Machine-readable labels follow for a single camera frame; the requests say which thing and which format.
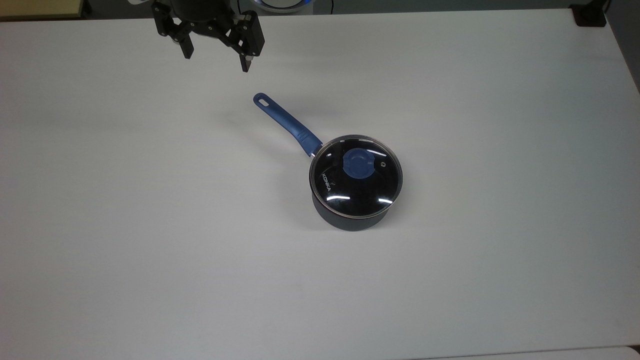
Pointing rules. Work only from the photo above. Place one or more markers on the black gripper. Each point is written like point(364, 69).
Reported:
point(200, 10)

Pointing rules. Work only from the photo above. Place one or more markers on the black box at table corner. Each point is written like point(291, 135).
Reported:
point(589, 15)

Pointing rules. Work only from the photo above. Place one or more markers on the light wooden board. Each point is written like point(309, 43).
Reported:
point(40, 7)

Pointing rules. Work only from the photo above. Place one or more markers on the glass lid with blue knob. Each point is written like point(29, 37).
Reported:
point(356, 175)

